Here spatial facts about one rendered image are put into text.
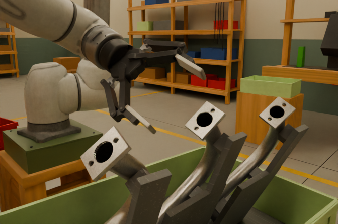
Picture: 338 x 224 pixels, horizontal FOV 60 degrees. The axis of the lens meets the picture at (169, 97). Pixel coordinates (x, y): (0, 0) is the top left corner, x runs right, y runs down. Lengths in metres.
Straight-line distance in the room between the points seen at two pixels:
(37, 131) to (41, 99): 0.12
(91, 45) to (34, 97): 0.55
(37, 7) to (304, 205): 0.72
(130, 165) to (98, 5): 0.87
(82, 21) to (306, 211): 0.68
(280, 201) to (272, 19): 5.25
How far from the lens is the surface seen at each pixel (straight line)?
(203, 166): 0.57
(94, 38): 0.66
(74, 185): 1.22
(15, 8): 0.63
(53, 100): 1.15
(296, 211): 0.82
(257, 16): 6.08
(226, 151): 0.50
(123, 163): 0.36
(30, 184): 1.12
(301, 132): 0.62
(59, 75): 1.16
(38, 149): 1.11
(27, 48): 11.23
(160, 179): 0.36
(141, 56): 0.60
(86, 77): 1.18
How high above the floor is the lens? 1.31
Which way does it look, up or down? 12 degrees down
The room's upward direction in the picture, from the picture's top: straight up
